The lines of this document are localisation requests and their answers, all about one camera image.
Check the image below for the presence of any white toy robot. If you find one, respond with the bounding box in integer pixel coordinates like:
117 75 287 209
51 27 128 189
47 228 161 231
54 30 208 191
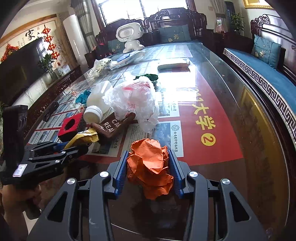
116 22 144 54

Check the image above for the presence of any carved wooden sofa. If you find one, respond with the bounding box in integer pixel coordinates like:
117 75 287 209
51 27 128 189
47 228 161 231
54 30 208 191
223 14 296 144
85 8 214 68

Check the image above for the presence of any dark wooden tv cabinet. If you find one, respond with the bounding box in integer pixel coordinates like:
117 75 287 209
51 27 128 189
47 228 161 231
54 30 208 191
24 65 82 137

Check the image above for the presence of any teal embroidered pillow right sofa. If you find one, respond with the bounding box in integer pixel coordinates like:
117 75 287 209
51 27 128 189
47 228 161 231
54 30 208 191
251 35 281 69

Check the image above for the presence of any teal embroidered pillow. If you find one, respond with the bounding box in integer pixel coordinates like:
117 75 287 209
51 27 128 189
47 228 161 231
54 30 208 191
159 25 191 43
107 39 125 54

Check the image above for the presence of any potted plant in corner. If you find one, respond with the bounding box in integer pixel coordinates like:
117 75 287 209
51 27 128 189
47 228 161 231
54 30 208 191
230 13 245 34

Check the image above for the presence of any yellow snack wrapper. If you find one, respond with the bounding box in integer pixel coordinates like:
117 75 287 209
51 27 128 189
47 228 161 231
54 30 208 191
64 128 99 149

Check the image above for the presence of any red chinese knot decoration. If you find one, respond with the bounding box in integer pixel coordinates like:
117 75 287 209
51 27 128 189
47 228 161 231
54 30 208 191
41 25 60 60

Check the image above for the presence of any window with grille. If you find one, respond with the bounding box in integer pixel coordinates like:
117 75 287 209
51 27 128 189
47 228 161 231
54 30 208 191
95 0 189 25

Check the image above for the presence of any potted green plant by tv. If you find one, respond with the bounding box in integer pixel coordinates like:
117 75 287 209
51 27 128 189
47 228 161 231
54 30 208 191
38 53 58 80

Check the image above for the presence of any white tower air conditioner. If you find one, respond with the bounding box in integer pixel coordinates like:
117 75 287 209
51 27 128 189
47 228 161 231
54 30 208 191
63 15 89 72

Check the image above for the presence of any teal crumpled cloth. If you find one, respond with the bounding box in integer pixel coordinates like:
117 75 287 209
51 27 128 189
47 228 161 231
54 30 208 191
75 90 91 104

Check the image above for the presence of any teal embroidered pillow far left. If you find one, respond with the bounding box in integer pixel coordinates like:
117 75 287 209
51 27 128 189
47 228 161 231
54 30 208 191
107 39 125 54

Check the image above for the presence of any carved wooden sofa right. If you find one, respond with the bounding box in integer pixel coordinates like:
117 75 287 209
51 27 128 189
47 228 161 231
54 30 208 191
223 14 296 144

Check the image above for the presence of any teal embroidered pillow far right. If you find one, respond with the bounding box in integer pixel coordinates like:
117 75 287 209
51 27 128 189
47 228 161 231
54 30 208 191
159 25 191 43

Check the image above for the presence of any red velvet square box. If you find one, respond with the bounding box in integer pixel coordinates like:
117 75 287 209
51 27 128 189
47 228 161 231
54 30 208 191
58 113 86 142

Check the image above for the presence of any green crumpled cloth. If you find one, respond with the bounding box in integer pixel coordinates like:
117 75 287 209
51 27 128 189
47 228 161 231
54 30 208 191
135 74 159 88

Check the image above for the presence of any gold framed painting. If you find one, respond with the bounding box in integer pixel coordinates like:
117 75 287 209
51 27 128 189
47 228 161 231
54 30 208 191
243 0 273 9

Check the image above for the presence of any black flat screen television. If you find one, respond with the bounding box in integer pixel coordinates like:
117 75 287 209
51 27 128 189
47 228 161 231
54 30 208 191
0 38 46 105

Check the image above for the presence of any green white flat packet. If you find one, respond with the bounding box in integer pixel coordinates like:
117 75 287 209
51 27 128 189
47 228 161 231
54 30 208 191
157 59 190 71

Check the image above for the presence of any blue sofa seat cushion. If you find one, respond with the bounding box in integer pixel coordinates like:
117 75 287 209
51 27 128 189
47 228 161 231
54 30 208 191
223 48 295 141

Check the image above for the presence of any carved wooden sofa far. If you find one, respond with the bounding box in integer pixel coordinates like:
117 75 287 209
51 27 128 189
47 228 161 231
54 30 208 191
85 8 214 68

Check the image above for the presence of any orange paper ball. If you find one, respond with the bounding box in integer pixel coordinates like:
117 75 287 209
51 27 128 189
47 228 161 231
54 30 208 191
126 138 174 200

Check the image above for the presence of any black cable bundle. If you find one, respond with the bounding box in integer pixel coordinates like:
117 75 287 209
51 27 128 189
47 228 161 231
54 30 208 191
43 100 60 123

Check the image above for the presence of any white patterned plastic bag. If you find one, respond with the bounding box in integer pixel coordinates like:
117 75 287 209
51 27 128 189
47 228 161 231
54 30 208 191
87 58 111 79

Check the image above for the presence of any person's left hand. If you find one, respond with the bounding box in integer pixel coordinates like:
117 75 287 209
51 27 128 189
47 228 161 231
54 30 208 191
1 184 41 240

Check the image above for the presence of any red knot ornament left wall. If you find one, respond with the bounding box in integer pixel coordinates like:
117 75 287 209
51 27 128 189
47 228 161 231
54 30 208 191
1 44 19 62

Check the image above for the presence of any crumpled clear plastic bag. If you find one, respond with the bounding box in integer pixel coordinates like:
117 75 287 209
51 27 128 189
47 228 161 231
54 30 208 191
102 76 159 133

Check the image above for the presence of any white flat package blue label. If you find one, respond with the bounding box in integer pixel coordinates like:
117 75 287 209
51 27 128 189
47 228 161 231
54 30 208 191
108 51 145 70

